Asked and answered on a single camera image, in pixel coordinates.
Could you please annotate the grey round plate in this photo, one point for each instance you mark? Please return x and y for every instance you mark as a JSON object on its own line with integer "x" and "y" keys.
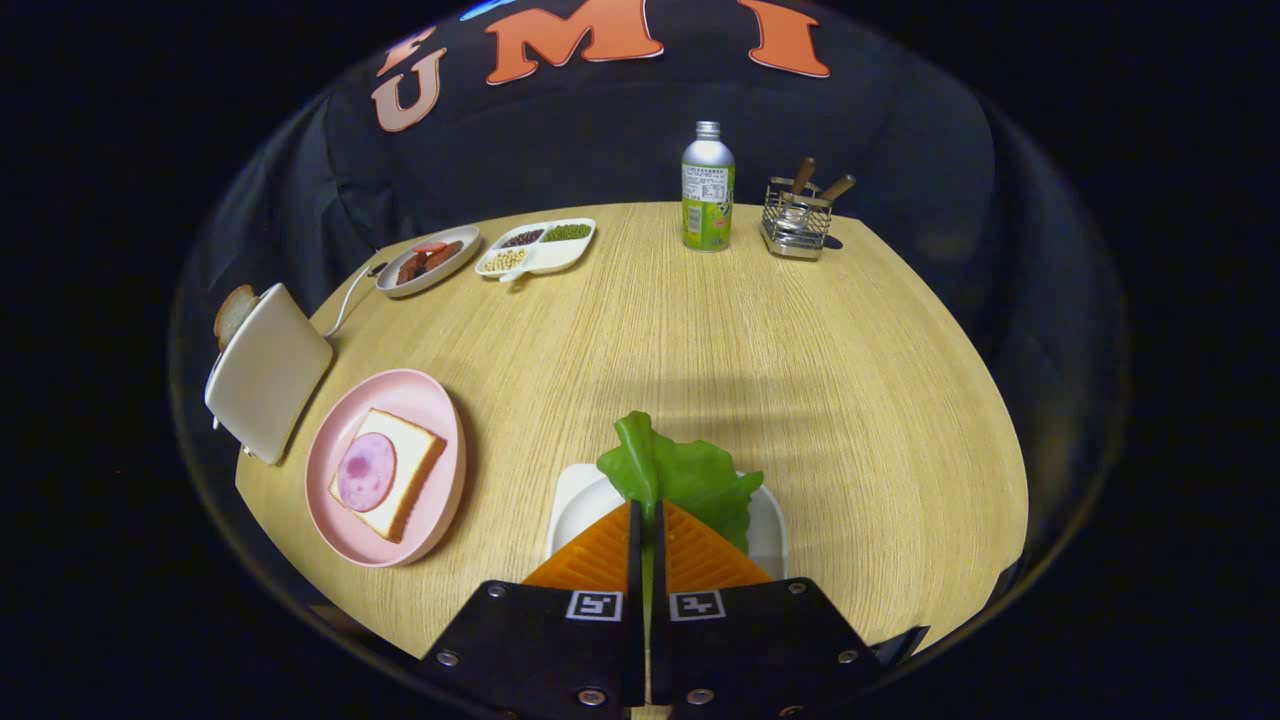
{"x": 462, "y": 250}

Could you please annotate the pink sausage slice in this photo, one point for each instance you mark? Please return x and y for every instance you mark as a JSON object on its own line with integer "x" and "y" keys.
{"x": 430, "y": 246}

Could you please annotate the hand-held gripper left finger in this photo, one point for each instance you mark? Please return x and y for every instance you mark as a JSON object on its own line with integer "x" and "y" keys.
{"x": 634, "y": 560}

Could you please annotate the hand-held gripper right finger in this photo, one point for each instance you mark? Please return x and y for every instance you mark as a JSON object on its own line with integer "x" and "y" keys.
{"x": 661, "y": 560}

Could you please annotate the silver bottle with green label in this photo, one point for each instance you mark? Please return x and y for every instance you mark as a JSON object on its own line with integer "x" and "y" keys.
{"x": 708, "y": 215}

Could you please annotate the pink round plate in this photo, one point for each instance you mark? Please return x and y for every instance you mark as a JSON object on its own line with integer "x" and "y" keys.
{"x": 420, "y": 400}

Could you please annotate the pink ham slice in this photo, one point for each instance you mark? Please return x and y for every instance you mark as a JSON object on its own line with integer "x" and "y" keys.
{"x": 366, "y": 472}

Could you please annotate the white square plate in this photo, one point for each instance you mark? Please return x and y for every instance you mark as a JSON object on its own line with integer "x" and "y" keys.
{"x": 580, "y": 510}

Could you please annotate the green lettuce leaf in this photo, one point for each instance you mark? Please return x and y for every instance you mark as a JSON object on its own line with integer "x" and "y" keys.
{"x": 680, "y": 475}

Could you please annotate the brown meat piece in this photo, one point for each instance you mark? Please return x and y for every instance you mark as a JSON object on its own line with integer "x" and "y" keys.
{"x": 445, "y": 256}
{"x": 410, "y": 270}

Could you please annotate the heap of yellow soybeans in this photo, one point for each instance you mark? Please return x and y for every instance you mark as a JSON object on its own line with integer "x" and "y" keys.
{"x": 505, "y": 260}

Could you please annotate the heap of dark red beans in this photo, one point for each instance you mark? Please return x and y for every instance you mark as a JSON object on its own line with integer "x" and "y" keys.
{"x": 522, "y": 238}

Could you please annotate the white toaster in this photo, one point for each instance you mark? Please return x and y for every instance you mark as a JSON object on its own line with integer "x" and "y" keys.
{"x": 265, "y": 375}

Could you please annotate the white divided dish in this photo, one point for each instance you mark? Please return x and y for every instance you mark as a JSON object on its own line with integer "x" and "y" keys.
{"x": 550, "y": 258}

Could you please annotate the heap of green beans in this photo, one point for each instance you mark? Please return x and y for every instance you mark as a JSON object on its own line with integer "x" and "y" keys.
{"x": 567, "y": 232}

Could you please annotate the toasted bread slice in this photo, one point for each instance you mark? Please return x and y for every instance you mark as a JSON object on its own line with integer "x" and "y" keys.
{"x": 232, "y": 312}

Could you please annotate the white square bread slice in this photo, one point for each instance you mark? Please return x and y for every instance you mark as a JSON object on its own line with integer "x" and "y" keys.
{"x": 410, "y": 460}

